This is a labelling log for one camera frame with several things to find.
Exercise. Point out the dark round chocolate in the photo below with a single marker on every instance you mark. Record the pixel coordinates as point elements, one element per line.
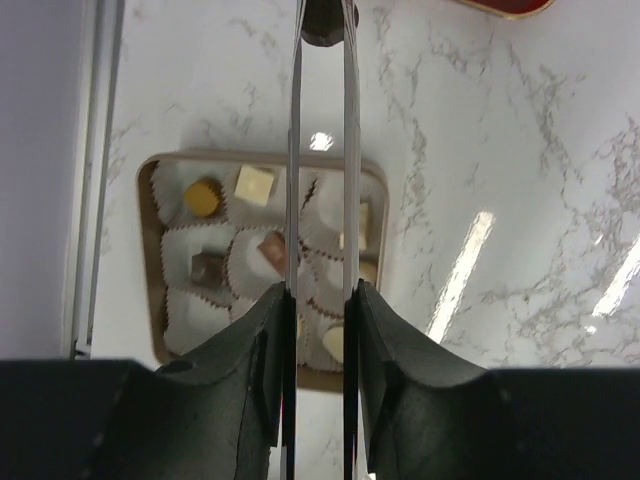
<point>326,23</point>

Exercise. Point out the red chocolate tray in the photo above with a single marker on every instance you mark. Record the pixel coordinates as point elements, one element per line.
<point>509,9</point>

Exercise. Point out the gold chocolate box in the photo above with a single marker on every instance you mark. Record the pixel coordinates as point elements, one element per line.
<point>184,315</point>

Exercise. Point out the dark square chocolate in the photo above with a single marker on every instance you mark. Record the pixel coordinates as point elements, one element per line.
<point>206,269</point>

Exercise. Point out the metal tongs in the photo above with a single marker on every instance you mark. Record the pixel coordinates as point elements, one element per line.
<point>351,221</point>

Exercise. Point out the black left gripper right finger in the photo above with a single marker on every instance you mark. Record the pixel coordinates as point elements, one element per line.
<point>430,414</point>

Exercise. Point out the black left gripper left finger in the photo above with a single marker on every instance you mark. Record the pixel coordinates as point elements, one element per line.
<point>211,414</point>

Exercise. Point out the cream square chocolate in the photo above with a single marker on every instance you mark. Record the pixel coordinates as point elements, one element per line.
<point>364,216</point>
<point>254,185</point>

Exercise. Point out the left aluminium frame post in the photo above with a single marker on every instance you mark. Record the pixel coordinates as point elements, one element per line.
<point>100,41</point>

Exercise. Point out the cream oval chocolate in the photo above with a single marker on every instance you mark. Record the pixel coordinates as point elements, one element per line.
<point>333,342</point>

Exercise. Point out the brown square chocolate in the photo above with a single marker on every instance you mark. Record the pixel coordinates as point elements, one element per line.
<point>274,251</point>

